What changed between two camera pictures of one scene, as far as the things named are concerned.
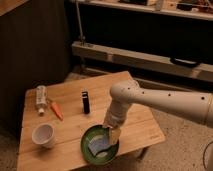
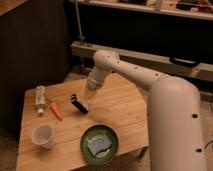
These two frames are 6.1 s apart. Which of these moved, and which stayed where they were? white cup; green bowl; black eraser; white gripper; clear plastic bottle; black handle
Moved: white gripper; black eraser
Stayed: clear plastic bottle; black handle; white cup; green bowl
